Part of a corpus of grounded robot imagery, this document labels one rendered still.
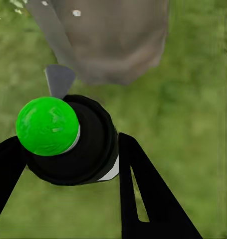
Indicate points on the pesticide atomizer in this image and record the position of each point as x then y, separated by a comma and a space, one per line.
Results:
67, 140

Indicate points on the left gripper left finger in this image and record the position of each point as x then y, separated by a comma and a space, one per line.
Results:
11, 166

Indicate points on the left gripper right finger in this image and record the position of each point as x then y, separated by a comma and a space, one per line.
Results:
168, 220

